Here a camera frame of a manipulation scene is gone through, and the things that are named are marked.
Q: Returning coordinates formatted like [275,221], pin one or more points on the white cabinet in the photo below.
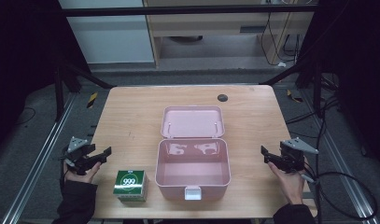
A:
[109,37]

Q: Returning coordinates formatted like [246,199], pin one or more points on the light wooden desk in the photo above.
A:
[209,25]

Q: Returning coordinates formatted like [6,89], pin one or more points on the black horizontal frame bar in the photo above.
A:
[190,10]

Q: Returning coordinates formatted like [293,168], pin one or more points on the dark round table grommet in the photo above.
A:
[222,98]

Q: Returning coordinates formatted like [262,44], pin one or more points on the pink storage box with lid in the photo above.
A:
[193,165]

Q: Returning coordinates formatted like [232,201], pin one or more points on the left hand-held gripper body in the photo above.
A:
[75,144]

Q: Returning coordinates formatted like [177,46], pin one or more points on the black diagonal frame brace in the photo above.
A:
[88,75]
[287,74]

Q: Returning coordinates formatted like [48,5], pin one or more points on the small white plug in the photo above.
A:
[281,64]

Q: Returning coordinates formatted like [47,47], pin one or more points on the person's left hand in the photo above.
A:
[81,178]

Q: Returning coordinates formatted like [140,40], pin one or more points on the aluminium floor rail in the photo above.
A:
[38,161]
[346,174]

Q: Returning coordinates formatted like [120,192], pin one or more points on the green and white medicine box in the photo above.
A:
[130,185]

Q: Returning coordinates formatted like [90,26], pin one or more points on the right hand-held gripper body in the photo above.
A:
[292,155]

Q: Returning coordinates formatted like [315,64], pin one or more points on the person's right hand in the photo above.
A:
[291,186]

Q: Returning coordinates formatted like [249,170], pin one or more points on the dark curtain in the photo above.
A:
[355,62]
[19,62]

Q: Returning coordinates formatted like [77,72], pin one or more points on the yellow and black tape strip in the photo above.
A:
[92,100]
[294,96]

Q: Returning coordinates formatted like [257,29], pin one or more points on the black frame post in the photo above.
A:
[59,93]

